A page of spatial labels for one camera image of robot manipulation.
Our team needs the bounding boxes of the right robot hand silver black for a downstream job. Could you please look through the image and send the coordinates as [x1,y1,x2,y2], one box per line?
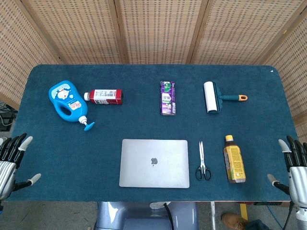
[267,135,307,209]

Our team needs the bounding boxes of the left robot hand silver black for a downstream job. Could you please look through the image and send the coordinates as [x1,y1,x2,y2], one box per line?
[0,133,42,202]

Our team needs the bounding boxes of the silver laptop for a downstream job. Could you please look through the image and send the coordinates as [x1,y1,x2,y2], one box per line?
[118,138,190,189]

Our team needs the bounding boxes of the yellow rectangular block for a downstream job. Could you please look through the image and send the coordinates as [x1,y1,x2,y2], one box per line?
[239,202,249,220]

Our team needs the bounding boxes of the woven bamboo screen panel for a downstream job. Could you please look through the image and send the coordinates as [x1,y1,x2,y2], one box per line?
[14,0,129,65]
[186,0,307,65]
[107,0,209,65]
[254,4,307,144]
[0,0,63,110]

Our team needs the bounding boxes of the tea bottle yellow label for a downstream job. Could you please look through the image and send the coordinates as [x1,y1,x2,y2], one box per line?
[223,135,247,184]

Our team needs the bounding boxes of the brown shoe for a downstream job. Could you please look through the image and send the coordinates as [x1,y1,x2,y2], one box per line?
[221,212,249,230]

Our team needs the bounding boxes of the blue detergent pump bottle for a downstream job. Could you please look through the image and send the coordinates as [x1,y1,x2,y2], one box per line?
[48,80,95,132]

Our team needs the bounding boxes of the blue table cloth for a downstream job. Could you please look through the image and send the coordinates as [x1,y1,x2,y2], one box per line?
[5,64,298,203]

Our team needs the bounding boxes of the white table leg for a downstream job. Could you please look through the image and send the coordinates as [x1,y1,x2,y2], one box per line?
[210,201,217,230]

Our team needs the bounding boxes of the red drink bottle white cap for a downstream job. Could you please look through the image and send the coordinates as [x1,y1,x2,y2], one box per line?
[83,89,123,105]

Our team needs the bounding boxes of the robot torso blue-grey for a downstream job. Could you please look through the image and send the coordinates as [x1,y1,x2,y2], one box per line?
[95,201,200,230]

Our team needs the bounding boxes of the purple toothpaste box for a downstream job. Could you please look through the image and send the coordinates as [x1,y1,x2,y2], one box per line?
[160,80,177,116]

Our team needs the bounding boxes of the cables and boxes on floor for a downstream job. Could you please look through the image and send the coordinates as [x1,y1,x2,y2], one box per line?
[0,100,19,132]

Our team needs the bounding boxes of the black handled scissors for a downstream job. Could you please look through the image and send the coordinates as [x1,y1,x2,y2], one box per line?
[195,141,212,181]

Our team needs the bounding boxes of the lint roller teal handle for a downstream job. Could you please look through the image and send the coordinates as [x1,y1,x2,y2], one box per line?
[203,81,248,114]

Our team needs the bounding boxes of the black cable on torso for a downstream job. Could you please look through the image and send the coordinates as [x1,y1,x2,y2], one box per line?
[164,202,174,230]

